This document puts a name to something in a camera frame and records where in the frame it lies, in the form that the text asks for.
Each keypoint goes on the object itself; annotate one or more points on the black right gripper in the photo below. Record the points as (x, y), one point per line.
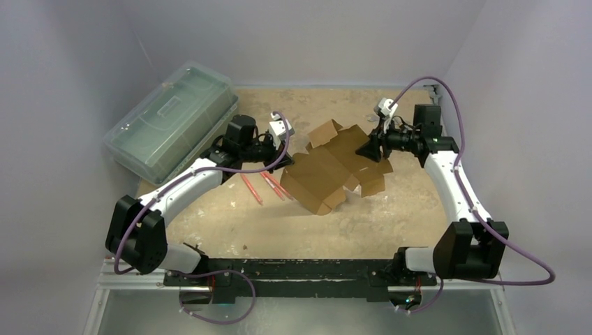
(378, 143)

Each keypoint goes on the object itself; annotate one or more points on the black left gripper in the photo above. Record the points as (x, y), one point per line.
(287, 160)

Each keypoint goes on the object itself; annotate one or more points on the brown cardboard box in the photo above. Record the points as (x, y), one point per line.
(319, 178)

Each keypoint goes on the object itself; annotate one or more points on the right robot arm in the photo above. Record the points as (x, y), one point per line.
(467, 249)

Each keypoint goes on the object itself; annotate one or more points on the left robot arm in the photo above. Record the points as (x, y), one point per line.
(137, 232)

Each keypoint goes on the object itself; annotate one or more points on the clear plastic storage box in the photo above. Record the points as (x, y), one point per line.
(160, 136)

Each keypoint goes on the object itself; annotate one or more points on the red pen with label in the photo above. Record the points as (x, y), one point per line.
(272, 185)

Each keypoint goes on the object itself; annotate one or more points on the pink pen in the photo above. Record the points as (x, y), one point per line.
(252, 189)

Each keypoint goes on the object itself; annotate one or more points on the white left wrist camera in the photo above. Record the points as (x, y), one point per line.
(280, 132)

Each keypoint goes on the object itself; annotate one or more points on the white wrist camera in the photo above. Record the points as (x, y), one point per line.
(280, 132)
(386, 109)

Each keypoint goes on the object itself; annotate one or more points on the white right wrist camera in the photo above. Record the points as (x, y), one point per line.
(386, 109)

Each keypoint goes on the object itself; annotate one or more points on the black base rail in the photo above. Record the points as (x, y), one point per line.
(375, 280)

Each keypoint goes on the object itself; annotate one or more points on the aluminium frame rail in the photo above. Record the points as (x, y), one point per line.
(139, 304)

